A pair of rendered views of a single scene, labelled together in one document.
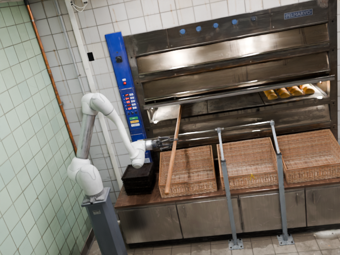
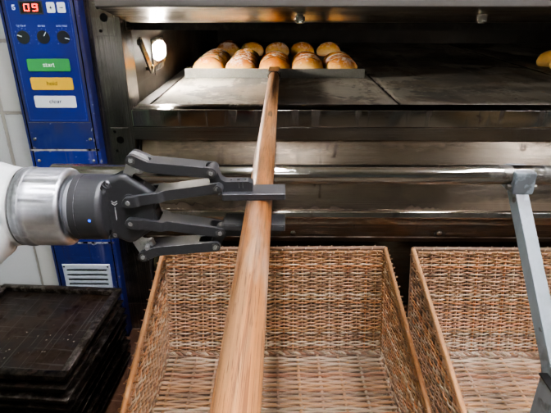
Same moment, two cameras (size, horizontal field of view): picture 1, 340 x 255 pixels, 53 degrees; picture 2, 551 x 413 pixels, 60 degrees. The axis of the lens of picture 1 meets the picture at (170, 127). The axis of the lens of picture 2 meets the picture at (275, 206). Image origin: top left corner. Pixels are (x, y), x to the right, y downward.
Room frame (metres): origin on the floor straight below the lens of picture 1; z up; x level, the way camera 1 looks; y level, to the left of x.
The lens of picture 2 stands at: (2.22, 0.04, 1.41)
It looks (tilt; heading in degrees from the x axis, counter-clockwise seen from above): 24 degrees down; 351
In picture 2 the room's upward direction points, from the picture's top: straight up
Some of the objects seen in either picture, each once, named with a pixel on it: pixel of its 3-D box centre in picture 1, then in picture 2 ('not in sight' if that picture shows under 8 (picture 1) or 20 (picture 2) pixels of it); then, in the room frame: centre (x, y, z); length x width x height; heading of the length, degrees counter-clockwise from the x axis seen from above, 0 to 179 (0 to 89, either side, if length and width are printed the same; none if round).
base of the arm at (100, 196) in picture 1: (94, 194); not in sight; (2.39, 0.71, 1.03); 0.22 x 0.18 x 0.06; 175
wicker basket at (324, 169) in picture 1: (308, 155); not in sight; (2.82, -1.26, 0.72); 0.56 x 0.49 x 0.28; 82
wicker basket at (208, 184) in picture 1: (187, 170); (275, 356); (3.01, -0.08, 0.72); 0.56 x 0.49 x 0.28; 82
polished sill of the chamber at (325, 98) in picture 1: (236, 111); (529, 115); (3.20, -0.70, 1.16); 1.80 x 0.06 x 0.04; 81
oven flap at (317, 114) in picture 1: (238, 125); (521, 178); (3.18, -0.69, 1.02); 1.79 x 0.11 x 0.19; 81
